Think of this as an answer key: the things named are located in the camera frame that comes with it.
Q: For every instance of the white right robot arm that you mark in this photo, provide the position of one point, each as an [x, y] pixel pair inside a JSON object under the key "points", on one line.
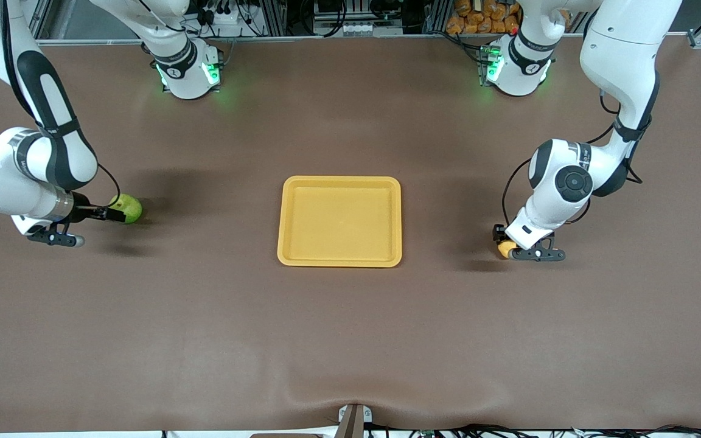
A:
{"points": [[3, 182]]}

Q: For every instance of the brown table mat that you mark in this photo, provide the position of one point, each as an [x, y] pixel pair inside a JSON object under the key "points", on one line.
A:
{"points": [[350, 334]]}

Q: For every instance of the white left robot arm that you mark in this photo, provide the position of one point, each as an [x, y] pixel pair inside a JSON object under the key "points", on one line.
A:
{"points": [[621, 55]]}

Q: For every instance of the green apple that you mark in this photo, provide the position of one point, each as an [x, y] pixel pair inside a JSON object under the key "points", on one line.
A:
{"points": [[131, 208]]}

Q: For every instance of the orange bag of snacks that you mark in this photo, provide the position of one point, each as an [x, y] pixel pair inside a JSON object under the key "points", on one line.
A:
{"points": [[481, 18]]}

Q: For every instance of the aluminium frame rail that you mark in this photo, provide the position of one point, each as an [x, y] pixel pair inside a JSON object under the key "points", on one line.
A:
{"points": [[338, 37]]}

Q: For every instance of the yellow-brown potato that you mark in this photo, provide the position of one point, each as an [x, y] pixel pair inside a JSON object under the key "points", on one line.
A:
{"points": [[504, 249]]}

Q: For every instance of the yellow plastic tray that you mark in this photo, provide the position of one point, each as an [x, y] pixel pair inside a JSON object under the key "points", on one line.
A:
{"points": [[339, 222]]}

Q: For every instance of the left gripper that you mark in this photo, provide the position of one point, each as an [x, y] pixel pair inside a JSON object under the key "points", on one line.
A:
{"points": [[499, 232]]}

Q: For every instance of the metal table clamp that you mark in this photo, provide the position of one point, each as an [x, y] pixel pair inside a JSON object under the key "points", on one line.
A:
{"points": [[355, 421]]}

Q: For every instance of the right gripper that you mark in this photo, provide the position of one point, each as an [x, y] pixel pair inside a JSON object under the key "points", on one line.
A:
{"points": [[84, 211]]}

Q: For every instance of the white power strip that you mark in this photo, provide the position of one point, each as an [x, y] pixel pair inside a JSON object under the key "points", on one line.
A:
{"points": [[219, 13]]}

